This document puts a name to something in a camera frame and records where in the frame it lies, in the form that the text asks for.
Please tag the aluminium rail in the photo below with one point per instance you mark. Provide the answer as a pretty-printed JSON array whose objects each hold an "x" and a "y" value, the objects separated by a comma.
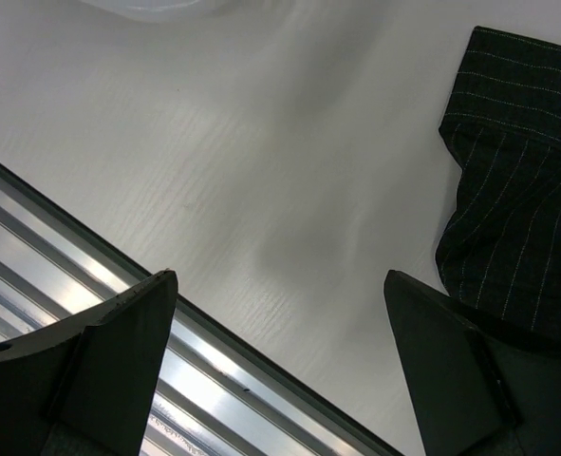
[{"x": 215, "y": 394}]

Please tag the dark striped shirt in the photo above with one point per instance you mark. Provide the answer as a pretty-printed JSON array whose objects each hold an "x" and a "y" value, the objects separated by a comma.
[{"x": 501, "y": 249}]

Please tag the clear plastic basket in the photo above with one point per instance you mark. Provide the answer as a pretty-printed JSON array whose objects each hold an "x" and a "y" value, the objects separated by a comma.
[{"x": 164, "y": 11}]

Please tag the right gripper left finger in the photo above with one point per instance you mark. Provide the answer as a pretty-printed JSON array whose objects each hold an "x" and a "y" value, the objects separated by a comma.
[{"x": 85, "y": 384}]

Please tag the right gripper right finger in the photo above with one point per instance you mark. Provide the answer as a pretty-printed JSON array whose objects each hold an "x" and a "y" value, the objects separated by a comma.
[{"x": 479, "y": 385}]

